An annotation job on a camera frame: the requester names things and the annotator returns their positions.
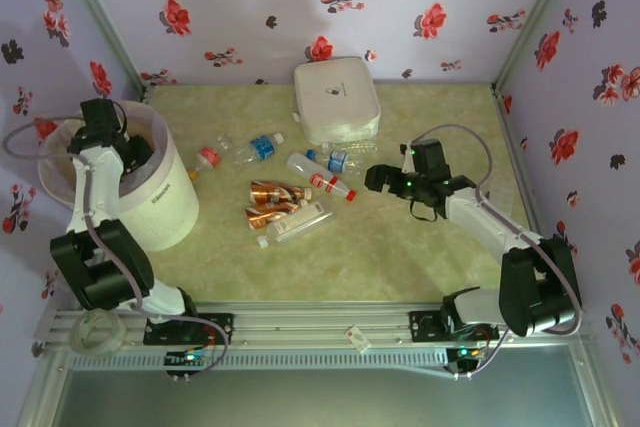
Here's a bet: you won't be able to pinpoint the clear plastic bottle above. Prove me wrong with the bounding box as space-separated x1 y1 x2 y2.
321 140 380 155

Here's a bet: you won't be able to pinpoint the clear bottle with blue cap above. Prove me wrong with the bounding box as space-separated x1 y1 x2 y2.
305 146 364 178

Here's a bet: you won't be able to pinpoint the red-label bottle with yellow cap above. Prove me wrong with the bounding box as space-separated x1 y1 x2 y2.
188 133 236 181

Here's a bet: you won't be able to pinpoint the white bottle with red cap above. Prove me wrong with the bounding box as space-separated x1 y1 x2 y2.
286 151 358 203

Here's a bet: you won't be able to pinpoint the clear bottle with white label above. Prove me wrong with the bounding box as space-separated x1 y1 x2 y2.
256 200 335 249

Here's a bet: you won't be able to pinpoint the brown foil-label bottle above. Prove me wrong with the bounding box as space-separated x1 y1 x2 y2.
249 179 314 206
243 199 310 231

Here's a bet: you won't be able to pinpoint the blue-label bottle with white cap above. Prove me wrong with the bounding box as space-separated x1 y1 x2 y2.
232 132 286 169

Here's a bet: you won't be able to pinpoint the white plastic bin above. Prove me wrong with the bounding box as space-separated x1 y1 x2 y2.
38 99 201 254

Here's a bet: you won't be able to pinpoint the white square lidded box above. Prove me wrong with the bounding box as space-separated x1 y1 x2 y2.
291 55 382 147

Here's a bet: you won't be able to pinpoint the small white card tag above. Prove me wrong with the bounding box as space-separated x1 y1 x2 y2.
345 325 373 351

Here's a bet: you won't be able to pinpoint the right circuit board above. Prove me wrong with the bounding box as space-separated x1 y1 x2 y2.
446 344 494 381

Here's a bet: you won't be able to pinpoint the circuit board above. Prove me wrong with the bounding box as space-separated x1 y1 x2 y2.
446 344 494 381
164 348 214 382

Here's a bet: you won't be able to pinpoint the clear tape roll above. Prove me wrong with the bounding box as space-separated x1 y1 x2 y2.
68 310 127 356

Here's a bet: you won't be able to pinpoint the left circuit board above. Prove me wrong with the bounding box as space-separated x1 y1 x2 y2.
164 348 214 382

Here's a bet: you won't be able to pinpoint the thin black cable loop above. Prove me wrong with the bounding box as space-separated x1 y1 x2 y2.
407 195 450 223

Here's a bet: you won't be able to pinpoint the grey right arm cable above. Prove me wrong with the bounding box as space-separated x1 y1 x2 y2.
407 124 585 338

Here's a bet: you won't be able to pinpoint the aluminium table side rail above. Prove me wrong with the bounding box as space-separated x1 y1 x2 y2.
492 89 559 273

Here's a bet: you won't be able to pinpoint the aluminium corner post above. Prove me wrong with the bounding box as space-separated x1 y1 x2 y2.
47 0 154 98
491 0 587 98

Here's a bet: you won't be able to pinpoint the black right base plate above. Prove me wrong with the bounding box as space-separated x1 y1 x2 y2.
408 310 501 344

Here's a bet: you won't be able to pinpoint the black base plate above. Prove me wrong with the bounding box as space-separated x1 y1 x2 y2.
408 310 501 344
143 313 236 347

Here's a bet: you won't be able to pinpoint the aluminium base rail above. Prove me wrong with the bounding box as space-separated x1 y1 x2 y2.
33 300 506 348

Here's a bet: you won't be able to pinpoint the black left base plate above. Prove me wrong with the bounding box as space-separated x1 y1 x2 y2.
143 313 236 347

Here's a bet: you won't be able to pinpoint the grey base cable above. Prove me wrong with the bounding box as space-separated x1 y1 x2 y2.
192 316 232 381
449 331 511 381

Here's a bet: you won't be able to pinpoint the slotted grey cable duct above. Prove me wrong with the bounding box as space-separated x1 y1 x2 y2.
67 346 451 372

